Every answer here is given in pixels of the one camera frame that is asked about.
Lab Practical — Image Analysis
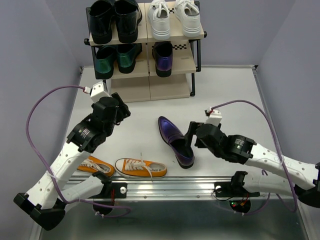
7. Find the purple loafer one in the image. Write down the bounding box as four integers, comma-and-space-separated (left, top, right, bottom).
152, 41, 173, 78
157, 116, 195, 169

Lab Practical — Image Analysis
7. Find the white sneaker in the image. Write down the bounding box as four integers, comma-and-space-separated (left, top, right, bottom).
174, 0, 201, 38
147, 0, 170, 41

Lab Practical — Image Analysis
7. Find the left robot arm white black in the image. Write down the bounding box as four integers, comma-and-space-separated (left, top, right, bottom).
13, 92, 131, 231

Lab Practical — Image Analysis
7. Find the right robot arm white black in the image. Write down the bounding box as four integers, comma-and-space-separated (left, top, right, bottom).
184, 121, 320, 208

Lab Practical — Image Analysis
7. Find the beige black-framed shoe shelf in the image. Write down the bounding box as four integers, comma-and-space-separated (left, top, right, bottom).
84, 0, 207, 102

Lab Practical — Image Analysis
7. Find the green loafer left one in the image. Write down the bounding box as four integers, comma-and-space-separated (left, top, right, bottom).
94, 45, 117, 80

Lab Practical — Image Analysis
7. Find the green loafer one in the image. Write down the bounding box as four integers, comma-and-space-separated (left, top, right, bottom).
116, 43, 142, 74
94, 45, 117, 80

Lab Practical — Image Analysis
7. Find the orange sneaker left one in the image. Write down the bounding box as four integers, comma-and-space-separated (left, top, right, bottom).
77, 156, 115, 177

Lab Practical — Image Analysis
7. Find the orange sneaker one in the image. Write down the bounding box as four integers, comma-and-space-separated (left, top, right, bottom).
77, 156, 115, 177
114, 157, 168, 181

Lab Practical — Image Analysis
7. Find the orange sneaker right one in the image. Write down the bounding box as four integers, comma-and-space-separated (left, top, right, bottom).
114, 157, 168, 181

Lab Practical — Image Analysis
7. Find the green loafer right one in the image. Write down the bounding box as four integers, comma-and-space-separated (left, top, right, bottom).
116, 43, 142, 74

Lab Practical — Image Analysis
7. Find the black loafer right one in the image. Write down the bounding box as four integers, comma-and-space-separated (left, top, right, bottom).
114, 0, 143, 44

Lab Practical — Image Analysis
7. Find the black loafer one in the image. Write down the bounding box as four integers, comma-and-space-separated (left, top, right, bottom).
89, 0, 115, 45
114, 0, 143, 44

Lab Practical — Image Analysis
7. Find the black loafer left one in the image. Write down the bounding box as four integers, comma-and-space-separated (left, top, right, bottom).
89, 0, 115, 45

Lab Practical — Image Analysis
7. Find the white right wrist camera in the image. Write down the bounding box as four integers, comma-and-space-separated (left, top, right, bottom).
204, 107, 222, 127

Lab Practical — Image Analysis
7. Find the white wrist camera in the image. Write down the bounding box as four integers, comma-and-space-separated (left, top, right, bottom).
90, 81, 110, 103
204, 107, 222, 127

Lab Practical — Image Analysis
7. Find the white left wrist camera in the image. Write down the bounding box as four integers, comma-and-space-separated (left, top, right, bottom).
90, 81, 110, 103

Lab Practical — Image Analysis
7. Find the aluminium mounting rail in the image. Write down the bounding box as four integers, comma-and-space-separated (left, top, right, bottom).
62, 174, 283, 201

